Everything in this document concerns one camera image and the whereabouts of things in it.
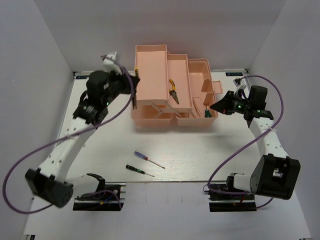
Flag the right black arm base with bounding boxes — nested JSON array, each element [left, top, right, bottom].
[[203, 173, 257, 213]]

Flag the yellow pliers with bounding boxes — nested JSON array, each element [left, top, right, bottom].
[[132, 67, 141, 110], [168, 79, 180, 105]]

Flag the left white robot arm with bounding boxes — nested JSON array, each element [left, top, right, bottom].
[[25, 69, 140, 208]]

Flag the black precision screwdriver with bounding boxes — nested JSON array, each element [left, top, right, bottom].
[[125, 164, 155, 177]]

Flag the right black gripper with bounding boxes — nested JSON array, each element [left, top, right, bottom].
[[210, 90, 252, 115]]

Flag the left blue table label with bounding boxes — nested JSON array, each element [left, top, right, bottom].
[[75, 75, 89, 80]]

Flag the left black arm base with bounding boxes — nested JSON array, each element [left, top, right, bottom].
[[70, 173, 126, 212]]

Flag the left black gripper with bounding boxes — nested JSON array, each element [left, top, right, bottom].
[[102, 67, 141, 106]]

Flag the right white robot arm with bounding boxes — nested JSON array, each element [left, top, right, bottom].
[[210, 85, 301, 200]]

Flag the green orange screwdriver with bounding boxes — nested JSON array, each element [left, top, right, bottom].
[[204, 109, 212, 118]]

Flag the blue handled screwdriver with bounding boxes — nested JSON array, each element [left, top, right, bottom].
[[134, 151, 165, 169]]

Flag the pink plastic toolbox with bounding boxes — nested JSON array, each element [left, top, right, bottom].
[[131, 44, 223, 128]]

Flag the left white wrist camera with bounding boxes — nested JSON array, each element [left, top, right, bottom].
[[100, 51, 122, 74]]

